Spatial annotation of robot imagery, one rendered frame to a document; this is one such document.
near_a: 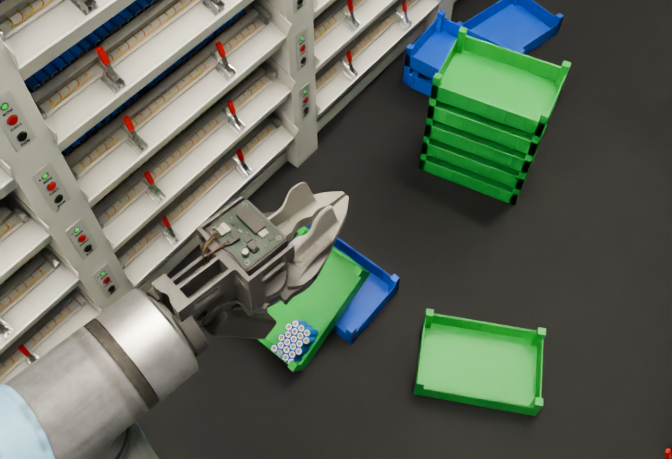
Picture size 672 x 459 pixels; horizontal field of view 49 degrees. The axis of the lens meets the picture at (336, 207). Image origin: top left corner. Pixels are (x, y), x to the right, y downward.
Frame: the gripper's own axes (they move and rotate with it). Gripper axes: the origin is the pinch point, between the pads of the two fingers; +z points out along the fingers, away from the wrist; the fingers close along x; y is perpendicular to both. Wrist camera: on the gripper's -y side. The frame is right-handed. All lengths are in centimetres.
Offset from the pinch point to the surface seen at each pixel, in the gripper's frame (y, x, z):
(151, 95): -59, 72, 18
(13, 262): -65, 61, -24
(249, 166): -102, 69, 39
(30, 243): -65, 62, -20
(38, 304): -84, 62, -25
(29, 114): -35, 63, -9
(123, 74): -44, 68, 11
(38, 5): -24, 71, 2
